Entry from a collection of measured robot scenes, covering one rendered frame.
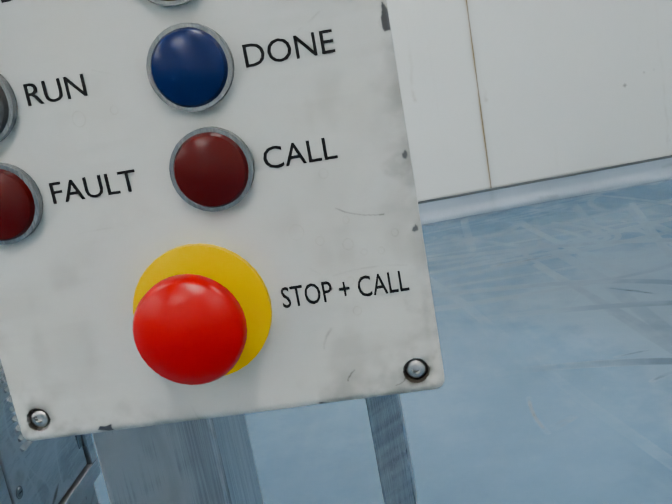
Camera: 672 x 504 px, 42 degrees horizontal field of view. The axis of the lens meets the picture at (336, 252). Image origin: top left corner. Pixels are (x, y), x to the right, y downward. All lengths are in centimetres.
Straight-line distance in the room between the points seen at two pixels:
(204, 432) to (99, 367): 9
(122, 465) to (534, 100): 390
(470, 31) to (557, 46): 41
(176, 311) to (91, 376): 6
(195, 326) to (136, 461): 15
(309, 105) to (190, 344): 9
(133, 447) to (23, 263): 12
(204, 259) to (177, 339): 3
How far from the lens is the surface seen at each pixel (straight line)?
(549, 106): 427
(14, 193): 33
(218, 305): 30
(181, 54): 31
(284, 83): 31
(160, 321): 31
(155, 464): 43
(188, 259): 32
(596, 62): 433
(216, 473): 43
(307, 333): 33
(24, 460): 184
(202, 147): 31
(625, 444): 202
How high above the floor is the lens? 96
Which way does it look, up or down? 14 degrees down
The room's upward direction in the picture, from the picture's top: 10 degrees counter-clockwise
